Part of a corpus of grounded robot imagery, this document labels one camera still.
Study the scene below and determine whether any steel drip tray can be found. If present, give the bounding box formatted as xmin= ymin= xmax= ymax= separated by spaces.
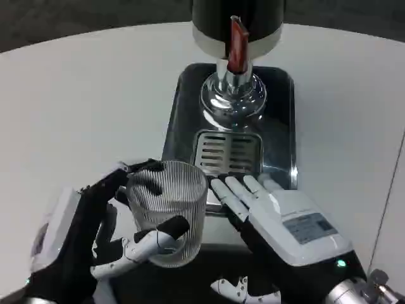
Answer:
xmin=161 ymin=62 xmax=299 ymax=218

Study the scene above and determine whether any clear ribbed glass cup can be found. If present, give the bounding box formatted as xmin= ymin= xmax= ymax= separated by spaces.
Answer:
xmin=126 ymin=160 xmax=209 ymax=269

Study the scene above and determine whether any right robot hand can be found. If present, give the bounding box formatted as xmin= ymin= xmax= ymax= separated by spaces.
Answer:
xmin=209 ymin=175 xmax=368 ymax=304

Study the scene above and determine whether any slotted steel drip grid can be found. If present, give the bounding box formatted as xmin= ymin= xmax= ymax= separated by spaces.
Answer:
xmin=193 ymin=129 xmax=264 ymax=176

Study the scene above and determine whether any black and chrome drink dispenser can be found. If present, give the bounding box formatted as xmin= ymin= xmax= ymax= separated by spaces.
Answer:
xmin=191 ymin=0 xmax=284 ymax=131

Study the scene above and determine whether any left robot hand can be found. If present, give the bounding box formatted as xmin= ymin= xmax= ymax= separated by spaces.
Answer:
xmin=25 ymin=158 xmax=190 ymax=304

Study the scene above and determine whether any red tap lever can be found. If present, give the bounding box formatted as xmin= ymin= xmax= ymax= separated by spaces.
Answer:
xmin=226 ymin=15 xmax=251 ymax=75

